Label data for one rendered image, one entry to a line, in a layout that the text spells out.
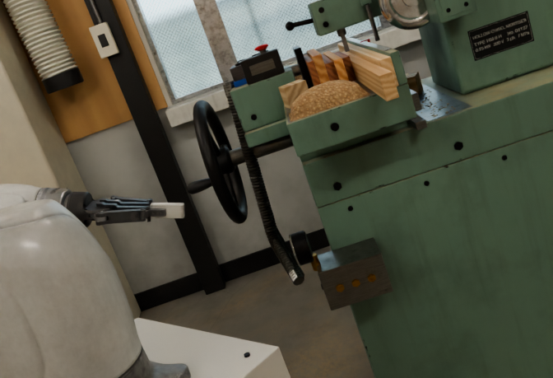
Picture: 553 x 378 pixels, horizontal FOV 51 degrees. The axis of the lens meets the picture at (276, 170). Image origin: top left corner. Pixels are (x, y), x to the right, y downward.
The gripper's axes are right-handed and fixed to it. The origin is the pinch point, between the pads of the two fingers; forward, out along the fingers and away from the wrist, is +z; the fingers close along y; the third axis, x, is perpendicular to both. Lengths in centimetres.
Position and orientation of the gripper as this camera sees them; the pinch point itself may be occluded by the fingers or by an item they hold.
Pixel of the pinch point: (167, 210)
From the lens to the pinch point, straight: 124.6
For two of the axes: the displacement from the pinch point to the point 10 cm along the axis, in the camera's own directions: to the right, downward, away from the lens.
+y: -0.1, -2.6, 9.7
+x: -0.2, 9.7, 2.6
